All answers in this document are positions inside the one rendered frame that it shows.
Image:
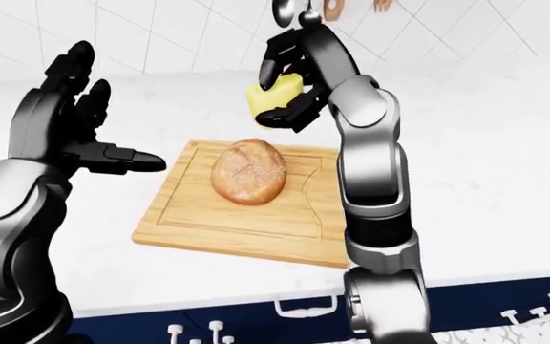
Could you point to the white patterned cloth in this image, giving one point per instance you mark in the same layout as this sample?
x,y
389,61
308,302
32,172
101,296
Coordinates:
x,y
514,331

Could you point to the yellow cheese wedge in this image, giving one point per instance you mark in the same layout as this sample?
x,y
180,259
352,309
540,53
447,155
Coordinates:
x,y
275,94

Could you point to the wooden cutting board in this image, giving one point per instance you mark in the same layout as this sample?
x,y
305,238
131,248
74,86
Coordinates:
x,y
241,218

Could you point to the round brown bread slice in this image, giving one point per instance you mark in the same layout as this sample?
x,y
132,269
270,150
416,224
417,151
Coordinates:
x,y
249,171

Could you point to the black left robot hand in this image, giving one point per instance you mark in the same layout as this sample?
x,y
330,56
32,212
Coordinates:
x,y
46,118

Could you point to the hanging wooden utensil with hole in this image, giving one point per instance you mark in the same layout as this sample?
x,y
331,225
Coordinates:
x,y
333,9

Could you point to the hanging metal ladle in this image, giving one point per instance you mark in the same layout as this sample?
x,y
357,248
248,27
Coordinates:
x,y
285,10

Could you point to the hanging wooden fork utensil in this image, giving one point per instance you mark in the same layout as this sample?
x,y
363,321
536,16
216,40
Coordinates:
x,y
382,5

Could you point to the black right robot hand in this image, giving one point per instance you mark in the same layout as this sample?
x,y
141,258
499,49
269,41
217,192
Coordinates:
x,y
299,71

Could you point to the hanging metal spoon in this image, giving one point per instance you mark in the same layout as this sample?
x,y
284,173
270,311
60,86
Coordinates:
x,y
311,14

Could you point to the white cabinet knob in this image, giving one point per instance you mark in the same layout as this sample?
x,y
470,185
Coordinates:
x,y
216,329
227,339
175,331

